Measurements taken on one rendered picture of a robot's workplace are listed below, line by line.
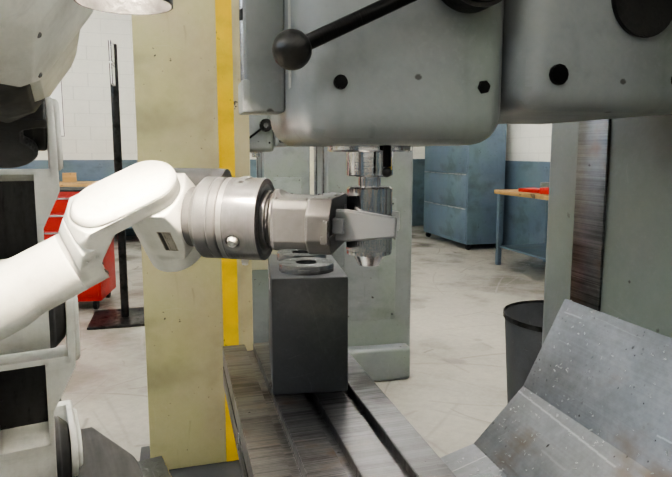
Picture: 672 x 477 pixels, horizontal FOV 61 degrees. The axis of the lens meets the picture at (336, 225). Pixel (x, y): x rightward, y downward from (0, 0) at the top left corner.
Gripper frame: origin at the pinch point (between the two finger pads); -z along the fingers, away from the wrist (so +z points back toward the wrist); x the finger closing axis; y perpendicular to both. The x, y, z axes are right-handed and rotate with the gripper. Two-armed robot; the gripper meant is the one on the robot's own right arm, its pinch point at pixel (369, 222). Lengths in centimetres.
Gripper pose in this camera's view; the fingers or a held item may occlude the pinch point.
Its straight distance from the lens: 59.5
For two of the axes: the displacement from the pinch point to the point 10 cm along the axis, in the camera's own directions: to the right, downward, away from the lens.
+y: -0.2, 9.9, 1.3
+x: 1.7, -1.2, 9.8
